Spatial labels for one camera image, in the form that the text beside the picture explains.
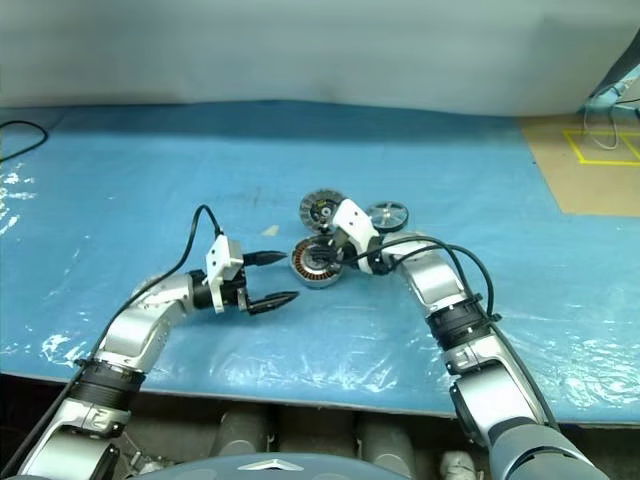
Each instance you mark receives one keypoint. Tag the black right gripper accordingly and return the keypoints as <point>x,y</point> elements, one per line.
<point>342,242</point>

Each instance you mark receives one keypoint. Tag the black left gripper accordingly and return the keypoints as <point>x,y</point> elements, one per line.
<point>236,295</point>

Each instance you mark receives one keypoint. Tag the motor housing with copper windings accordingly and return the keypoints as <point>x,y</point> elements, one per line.
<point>305,267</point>

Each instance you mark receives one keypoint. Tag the grey finned motor lid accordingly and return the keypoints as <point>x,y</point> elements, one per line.
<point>312,205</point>

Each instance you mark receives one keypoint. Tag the silver spoked rotor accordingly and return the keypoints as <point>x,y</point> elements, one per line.
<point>390,214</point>

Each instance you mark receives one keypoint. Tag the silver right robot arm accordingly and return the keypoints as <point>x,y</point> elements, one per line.
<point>435,280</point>

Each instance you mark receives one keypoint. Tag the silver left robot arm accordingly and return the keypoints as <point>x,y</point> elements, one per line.
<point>145,320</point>

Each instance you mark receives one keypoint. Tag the small tan paper scrap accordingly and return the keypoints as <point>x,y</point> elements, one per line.
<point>270,230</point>

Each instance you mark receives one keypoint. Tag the grey rounded cylinder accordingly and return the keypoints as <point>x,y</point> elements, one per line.
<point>245,430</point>
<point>387,442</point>

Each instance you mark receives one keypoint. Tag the blue plastic table cover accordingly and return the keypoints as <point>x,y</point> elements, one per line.
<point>150,175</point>

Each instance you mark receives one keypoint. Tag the grey robot torso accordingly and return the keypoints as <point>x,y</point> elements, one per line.
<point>275,469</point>

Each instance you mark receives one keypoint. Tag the white crumpled object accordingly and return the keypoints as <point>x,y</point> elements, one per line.
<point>457,465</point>

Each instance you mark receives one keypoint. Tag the brown cardboard sheet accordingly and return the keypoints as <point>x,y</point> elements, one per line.
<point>600,190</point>

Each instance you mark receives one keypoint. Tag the light blue stand foot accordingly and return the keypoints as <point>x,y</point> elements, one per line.
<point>607,95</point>

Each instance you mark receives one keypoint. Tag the dark slanted stand panel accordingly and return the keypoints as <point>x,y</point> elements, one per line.
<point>622,62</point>

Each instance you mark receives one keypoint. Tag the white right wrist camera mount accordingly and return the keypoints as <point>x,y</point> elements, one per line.
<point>355,220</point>

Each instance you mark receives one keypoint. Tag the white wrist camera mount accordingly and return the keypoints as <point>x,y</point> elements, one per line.
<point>225,255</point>
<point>355,220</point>

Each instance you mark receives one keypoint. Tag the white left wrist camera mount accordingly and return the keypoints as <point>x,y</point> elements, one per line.
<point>225,255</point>

